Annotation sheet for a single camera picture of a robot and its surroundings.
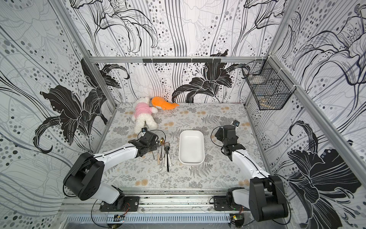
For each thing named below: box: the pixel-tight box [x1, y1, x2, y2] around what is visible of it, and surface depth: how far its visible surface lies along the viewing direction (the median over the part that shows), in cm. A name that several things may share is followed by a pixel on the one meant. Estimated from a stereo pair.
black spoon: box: [163, 145, 170, 173], surface depth 92 cm
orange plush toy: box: [151, 96, 180, 111], surface depth 115 cm
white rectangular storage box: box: [178, 129, 205, 166], surface depth 95 cm
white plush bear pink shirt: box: [132, 96, 159, 135], surface depth 105 cm
